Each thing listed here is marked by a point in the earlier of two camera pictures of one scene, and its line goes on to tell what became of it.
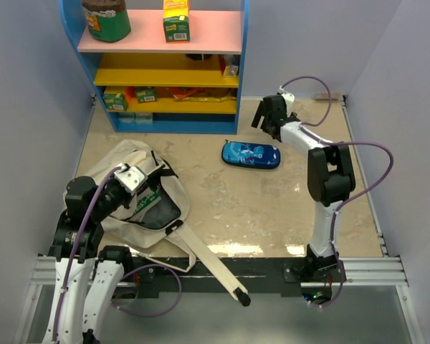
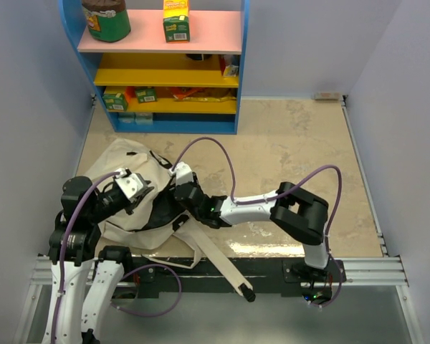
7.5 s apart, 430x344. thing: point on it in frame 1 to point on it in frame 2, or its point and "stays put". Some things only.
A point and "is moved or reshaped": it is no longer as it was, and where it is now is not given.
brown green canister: (107, 20) stays put
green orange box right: (146, 95) stays put
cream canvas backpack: (151, 224) is moved or reshaped
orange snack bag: (202, 94) stays put
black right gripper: (259, 112) to (196, 183)
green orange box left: (115, 102) stays put
